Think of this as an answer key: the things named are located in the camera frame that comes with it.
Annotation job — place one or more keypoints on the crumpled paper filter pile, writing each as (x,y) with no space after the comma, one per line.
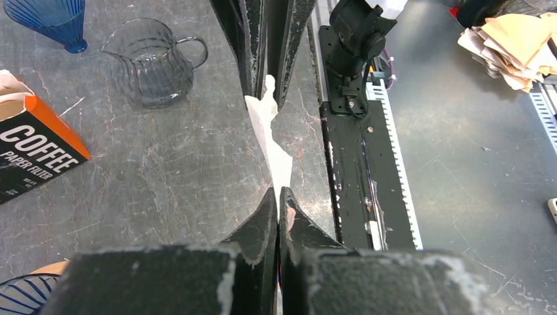
(519,48)

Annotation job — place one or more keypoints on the clear glass pitcher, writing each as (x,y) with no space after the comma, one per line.
(155,69)

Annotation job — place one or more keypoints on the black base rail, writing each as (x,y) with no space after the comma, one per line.
(368,207)

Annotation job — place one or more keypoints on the grey slotted cable duct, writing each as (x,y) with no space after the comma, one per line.
(379,92)

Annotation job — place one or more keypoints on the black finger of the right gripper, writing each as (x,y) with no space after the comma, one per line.
(244,25)
(286,21)

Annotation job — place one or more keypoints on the white paper coffee filter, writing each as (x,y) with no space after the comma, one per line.
(262,113)

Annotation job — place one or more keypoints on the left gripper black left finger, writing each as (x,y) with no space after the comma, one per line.
(237,275)

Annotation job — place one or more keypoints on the blue ribbed dripper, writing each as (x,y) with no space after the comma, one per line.
(27,294)
(59,20)

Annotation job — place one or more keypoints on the orange coffee filter box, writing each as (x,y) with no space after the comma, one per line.
(36,144)

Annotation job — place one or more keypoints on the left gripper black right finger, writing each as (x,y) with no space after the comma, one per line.
(318,275)

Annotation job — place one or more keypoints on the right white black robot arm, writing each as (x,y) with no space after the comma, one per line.
(357,33)

